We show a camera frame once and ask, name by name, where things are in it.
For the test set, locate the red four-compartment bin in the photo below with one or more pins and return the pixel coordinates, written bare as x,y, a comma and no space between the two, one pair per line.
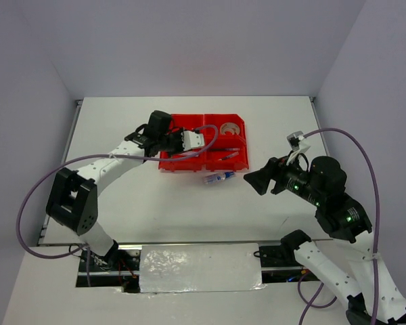
208,160

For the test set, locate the black mounting rail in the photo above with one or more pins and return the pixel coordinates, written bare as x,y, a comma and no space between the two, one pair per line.
125,276

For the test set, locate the silver foil sheet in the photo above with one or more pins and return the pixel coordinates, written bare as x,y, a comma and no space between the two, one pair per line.
199,268

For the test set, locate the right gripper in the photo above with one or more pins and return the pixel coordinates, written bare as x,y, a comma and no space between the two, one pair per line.
258,179

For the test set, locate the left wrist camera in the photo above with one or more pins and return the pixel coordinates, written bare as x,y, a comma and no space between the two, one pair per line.
192,140

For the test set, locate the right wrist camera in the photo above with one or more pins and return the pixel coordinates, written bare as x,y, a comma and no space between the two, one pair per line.
299,145

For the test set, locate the blue glue bottle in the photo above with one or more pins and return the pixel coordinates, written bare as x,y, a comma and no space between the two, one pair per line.
218,177

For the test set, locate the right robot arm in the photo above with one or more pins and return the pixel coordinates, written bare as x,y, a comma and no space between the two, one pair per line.
345,221

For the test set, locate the large clear tape roll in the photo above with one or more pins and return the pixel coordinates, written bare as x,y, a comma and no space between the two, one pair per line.
230,128

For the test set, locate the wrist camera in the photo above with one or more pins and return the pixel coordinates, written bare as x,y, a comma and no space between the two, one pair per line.
299,145
192,140

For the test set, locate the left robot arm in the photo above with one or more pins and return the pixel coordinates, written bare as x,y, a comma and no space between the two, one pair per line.
73,201

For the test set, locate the blue pen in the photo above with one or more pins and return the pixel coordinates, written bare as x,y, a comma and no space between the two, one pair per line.
224,149
229,155

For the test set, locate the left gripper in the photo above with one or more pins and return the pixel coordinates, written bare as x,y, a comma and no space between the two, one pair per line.
180,148

